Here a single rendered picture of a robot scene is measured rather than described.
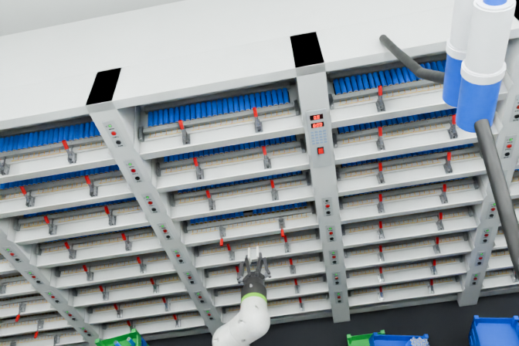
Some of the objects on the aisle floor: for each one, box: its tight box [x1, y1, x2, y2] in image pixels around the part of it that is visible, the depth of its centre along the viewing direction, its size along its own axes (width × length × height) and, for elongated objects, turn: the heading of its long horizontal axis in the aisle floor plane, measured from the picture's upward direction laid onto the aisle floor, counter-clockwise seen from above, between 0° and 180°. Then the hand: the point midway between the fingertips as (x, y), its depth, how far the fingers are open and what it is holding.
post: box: [0, 217, 104, 346], centre depth 227 cm, size 20×9×174 cm, turn 13°
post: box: [457, 0, 519, 307], centre depth 208 cm, size 20×9×174 cm, turn 13°
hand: (253, 254), depth 188 cm, fingers open, 3 cm apart
